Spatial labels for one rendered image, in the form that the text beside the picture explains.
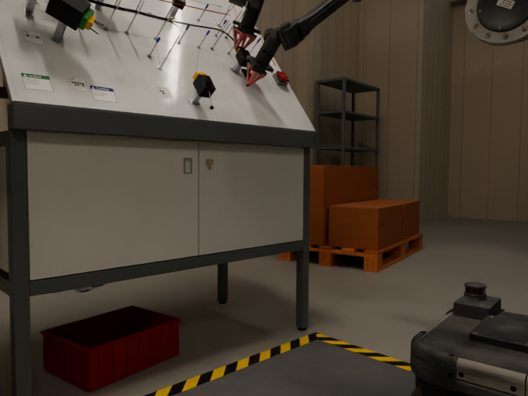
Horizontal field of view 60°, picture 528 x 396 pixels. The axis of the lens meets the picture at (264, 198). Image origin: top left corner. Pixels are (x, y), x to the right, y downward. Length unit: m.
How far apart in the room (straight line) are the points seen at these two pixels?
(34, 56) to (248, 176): 0.81
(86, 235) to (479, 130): 6.84
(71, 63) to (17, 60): 0.15
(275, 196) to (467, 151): 6.08
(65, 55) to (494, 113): 6.80
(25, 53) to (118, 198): 0.47
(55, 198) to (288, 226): 0.95
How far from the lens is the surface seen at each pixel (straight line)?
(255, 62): 1.78
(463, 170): 7.75
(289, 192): 1.91
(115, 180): 1.45
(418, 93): 6.73
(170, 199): 1.54
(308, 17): 1.80
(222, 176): 1.67
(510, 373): 1.26
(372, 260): 3.32
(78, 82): 1.45
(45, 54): 1.50
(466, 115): 7.79
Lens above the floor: 0.70
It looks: 3 degrees down
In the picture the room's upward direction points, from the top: straight up
